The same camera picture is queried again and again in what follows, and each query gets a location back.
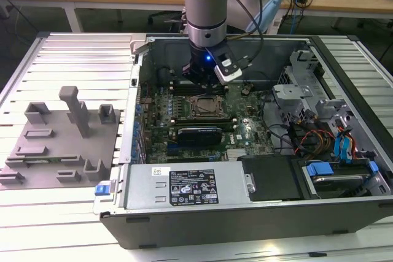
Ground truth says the grey parts rack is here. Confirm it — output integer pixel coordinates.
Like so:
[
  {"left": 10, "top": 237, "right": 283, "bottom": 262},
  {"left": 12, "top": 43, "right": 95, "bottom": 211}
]
[{"left": 0, "top": 85, "right": 122, "bottom": 189}]

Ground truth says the silver CPU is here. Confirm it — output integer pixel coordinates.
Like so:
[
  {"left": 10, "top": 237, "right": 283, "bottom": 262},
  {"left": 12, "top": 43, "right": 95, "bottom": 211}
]
[{"left": 196, "top": 98, "right": 221, "bottom": 114}]

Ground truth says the metal socket cover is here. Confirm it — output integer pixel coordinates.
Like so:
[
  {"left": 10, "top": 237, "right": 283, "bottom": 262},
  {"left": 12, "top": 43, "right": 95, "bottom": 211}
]
[{"left": 189, "top": 95, "right": 228, "bottom": 118}]

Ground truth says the green motherboard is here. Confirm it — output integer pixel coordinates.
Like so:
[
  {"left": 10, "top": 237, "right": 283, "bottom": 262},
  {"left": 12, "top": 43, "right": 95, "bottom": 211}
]
[{"left": 139, "top": 83, "right": 279, "bottom": 164}]

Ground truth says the silver chipset heatsink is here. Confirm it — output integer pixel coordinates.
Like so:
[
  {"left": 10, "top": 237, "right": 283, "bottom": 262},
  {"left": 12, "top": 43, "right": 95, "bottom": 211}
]
[{"left": 226, "top": 148, "right": 248, "bottom": 161}]

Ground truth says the black PC case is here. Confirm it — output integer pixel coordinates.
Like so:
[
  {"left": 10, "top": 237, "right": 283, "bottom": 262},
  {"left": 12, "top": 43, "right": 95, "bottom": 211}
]
[{"left": 93, "top": 33, "right": 393, "bottom": 250}]

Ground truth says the red orange wire bundle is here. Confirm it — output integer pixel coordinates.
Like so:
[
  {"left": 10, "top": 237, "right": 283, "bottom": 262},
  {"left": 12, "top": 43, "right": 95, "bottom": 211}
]
[{"left": 294, "top": 129, "right": 336, "bottom": 156}]

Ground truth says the blue flat wire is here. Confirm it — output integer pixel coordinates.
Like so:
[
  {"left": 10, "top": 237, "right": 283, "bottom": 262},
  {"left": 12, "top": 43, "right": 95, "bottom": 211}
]
[{"left": 333, "top": 123, "right": 356, "bottom": 164}]

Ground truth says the CPU socket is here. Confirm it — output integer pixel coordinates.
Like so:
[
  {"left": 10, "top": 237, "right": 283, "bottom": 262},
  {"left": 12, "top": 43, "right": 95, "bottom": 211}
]
[{"left": 187, "top": 94, "right": 230, "bottom": 119}]

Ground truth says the grey power supply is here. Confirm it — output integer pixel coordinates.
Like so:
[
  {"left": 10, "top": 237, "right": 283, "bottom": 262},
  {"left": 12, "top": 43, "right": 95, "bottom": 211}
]
[{"left": 124, "top": 163, "right": 251, "bottom": 210}]

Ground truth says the silver metal latch handle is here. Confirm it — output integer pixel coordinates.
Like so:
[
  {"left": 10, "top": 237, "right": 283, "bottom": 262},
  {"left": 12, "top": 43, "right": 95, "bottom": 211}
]
[{"left": 244, "top": 172, "right": 257, "bottom": 195}]

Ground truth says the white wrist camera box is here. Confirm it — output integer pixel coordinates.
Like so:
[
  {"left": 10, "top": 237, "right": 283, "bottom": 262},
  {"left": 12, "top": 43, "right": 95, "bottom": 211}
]
[{"left": 204, "top": 45, "right": 243, "bottom": 84}]

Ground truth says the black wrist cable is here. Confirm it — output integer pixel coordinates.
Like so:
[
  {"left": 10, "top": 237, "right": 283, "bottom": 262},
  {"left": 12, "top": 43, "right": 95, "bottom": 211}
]
[{"left": 232, "top": 0, "right": 267, "bottom": 68}]

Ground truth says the black graphics card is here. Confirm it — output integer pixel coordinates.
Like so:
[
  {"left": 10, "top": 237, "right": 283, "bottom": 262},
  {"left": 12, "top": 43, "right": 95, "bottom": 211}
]
[{"left": 176, "top": 126, "right": 224, "bottom": 146}]

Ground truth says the black plastic drive cover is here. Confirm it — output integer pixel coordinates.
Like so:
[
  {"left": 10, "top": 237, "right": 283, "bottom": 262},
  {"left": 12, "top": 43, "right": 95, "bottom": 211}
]
[{"left": 238, "top": 155, "right": 303, "bottom": 201}]

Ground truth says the hard disk in blue carrier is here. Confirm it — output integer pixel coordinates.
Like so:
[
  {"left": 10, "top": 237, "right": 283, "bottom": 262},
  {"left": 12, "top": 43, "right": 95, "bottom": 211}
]
[{"left": 302, "top": 160, "right": 379, "bottom": 199}]

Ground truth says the silver metal drive cage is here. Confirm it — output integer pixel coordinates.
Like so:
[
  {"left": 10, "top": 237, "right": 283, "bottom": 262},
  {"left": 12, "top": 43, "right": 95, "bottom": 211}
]
[{"left": 271, "top": 49, "right": 326, "bottom": 128}]

